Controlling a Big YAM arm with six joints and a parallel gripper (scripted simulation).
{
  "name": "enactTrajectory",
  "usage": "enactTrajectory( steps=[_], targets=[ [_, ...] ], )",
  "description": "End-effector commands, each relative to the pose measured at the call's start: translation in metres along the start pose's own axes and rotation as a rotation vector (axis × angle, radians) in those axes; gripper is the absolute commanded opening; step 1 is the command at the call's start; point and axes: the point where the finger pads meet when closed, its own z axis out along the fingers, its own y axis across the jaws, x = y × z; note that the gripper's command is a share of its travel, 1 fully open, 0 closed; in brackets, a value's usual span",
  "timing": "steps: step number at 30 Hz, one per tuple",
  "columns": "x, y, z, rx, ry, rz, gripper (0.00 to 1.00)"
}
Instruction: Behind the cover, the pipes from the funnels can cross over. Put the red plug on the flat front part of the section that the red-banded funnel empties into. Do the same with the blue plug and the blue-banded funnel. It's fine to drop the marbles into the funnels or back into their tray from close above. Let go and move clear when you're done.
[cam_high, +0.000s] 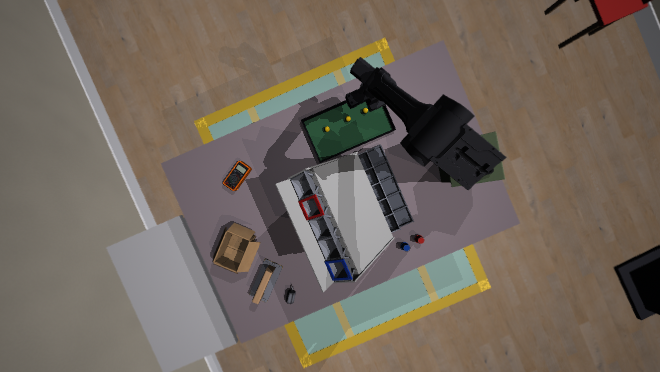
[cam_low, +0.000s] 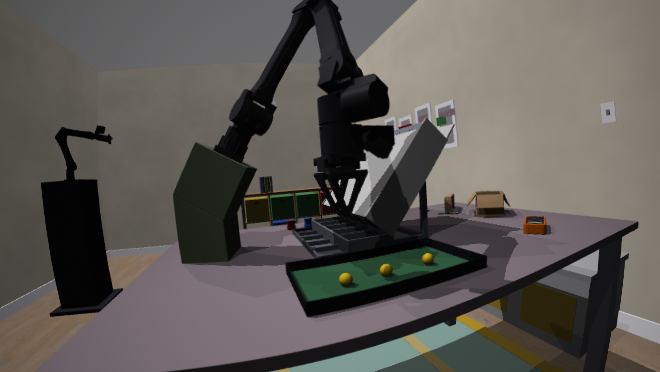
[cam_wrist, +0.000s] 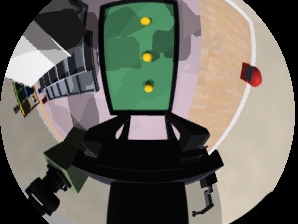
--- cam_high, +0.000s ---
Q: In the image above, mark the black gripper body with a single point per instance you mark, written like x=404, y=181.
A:
x=375, y=105

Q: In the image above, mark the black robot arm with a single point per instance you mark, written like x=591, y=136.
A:
x=434, y=133

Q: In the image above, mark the blue square band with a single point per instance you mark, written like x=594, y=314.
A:
x=345, y=267

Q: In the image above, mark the orange digital multimeter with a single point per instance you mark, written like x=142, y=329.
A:
x=237, y=175

